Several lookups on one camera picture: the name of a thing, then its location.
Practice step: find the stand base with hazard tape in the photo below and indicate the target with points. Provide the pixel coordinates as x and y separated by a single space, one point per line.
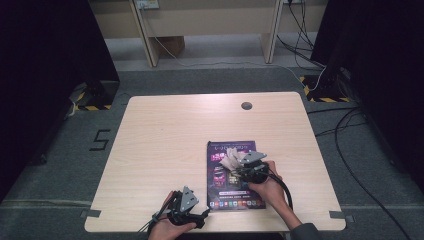
96 96
325 91

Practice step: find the brown cardboard box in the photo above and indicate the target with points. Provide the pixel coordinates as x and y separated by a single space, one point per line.
171 45

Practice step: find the white power outlet strip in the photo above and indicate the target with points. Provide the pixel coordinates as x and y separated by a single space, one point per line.
147 4

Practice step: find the beige wooden desk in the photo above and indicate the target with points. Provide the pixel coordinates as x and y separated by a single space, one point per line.
206 20

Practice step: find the black curtain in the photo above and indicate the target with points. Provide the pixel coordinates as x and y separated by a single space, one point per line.
383 66
43 83

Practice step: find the person's left hand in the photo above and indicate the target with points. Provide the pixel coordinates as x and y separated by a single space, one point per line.
166 230

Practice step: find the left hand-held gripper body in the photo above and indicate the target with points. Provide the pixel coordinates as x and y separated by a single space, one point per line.
185 208

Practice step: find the grey tape piece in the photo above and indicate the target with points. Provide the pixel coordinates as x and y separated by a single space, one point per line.
90 213
340 216

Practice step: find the red glossy magazine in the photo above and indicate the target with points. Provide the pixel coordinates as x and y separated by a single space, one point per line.
233 190

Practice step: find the person's right hand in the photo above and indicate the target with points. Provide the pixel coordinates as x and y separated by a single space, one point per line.
270 193

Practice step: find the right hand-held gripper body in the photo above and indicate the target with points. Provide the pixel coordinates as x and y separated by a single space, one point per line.
255 170

